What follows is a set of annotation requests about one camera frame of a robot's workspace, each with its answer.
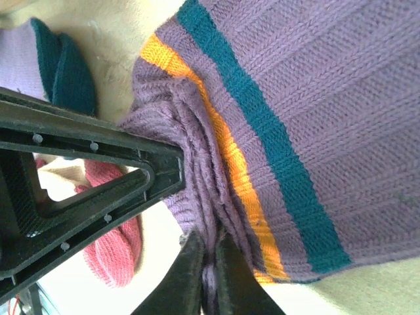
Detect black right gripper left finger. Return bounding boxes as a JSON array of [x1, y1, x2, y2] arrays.
[[129, 229, 206, 315]]

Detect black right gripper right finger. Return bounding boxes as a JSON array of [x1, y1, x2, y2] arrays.
[[213, 229, 287, 315]]

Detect beige sock red toe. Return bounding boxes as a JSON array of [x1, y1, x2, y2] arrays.
[[34, 157, 144, 289]]

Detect purple sock orange teal stripes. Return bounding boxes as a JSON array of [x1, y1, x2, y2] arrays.
[[116, 0, 420, 315], [0, 18, 98, 117]]

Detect aluminium mounting rail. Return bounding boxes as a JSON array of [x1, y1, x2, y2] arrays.
[[16, 282, 63, 315]]

